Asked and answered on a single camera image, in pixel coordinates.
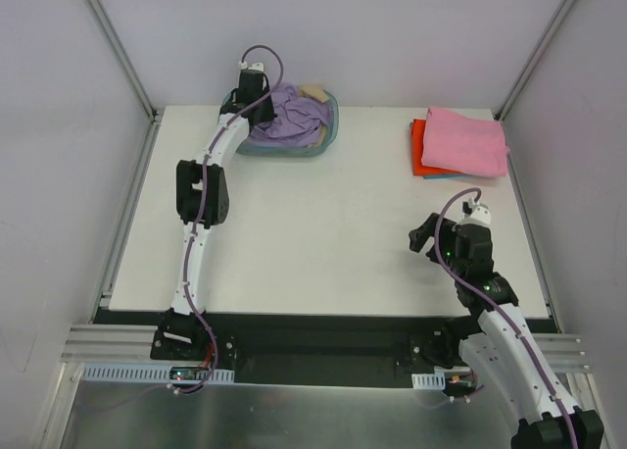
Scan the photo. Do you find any purple t shirt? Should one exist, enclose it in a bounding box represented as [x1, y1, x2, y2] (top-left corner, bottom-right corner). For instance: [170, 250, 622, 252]
[248, 82, 331, 147]

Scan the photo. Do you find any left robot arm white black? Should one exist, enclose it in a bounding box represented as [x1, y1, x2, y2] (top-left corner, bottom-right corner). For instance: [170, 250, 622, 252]
[150, 63, 275, 363]

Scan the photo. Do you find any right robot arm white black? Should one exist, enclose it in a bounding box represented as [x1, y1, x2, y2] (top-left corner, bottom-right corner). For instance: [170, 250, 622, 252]
[409, 213, 604, 448]

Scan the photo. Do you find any beige t shirt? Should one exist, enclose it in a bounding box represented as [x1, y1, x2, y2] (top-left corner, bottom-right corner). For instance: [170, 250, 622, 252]
[299, 84, 329, 148]

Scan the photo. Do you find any blue folded t shirt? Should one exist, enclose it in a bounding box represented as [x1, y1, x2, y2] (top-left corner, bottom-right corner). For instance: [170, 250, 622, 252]
[422, 174, 483, 183]

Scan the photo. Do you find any teal plastic basket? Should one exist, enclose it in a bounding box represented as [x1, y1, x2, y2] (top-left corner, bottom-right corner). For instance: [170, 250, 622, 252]
[236, 90, 340, 158]

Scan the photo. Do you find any pink folded t shirt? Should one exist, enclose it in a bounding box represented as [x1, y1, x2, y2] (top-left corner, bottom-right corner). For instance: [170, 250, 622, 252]
[421, 107, 509, 178]

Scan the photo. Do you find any orange folded t shirt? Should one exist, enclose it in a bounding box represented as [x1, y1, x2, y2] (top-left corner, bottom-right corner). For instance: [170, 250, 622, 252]
[409, 118, 464, 177]

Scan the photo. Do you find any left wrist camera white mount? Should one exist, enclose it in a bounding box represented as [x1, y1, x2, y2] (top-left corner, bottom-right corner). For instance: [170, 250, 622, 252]
[239, 61, 265, 74]

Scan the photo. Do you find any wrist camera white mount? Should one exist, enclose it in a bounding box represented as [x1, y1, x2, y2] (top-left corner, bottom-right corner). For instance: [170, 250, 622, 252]
[460, 198, 492, 227]
[239, 61, 265, 74]

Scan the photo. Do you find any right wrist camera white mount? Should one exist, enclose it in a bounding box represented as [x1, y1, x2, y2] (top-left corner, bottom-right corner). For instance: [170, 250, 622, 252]
[460, 198, 492, 227]

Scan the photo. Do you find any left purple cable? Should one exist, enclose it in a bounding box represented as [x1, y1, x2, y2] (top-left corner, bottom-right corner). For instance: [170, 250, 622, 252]
[173, 44, 286, 397]

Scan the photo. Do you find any purple cable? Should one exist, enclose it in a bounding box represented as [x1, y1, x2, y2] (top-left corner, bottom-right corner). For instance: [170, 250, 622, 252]
[430, 187, 579, 449]
[173, 44, 286, 397]

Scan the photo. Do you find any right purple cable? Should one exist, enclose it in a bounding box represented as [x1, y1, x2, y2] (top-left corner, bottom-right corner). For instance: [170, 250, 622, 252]
[430, 187, 579, 449]

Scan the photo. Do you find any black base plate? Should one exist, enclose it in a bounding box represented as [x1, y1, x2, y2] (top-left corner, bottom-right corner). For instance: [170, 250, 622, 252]
[150, 312, 467, 388]

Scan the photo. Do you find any right grey cable duct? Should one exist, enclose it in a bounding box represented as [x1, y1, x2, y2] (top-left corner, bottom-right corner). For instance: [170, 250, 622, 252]
[411, 372, 447, 391]

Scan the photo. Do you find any grey cable duct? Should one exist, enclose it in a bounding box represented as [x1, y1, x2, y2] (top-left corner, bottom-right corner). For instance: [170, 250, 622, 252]
[82, 364, 235, 385]
[411, 372, 447, 391]

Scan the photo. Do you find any left aluminium frame post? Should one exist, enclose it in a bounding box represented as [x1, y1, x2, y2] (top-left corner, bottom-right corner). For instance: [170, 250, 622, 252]
[84, 0, 158, 122]

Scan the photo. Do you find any aluminium frame post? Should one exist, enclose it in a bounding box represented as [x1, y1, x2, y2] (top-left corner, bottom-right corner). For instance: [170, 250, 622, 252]
[494, 0, 579, 123]
[84, 0, 158, 122]

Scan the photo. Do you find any right aluminium frame post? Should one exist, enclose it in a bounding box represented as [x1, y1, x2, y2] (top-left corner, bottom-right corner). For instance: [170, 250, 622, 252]
[494, 0, 579, 123]

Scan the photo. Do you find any front aluminium rail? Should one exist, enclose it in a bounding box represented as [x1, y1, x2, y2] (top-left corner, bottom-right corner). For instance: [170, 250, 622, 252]
[61, 324, 593, 374]

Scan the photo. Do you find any left grey cable duct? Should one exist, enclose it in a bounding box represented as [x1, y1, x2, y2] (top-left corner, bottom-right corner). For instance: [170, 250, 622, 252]
[82, 364, 235, 385]

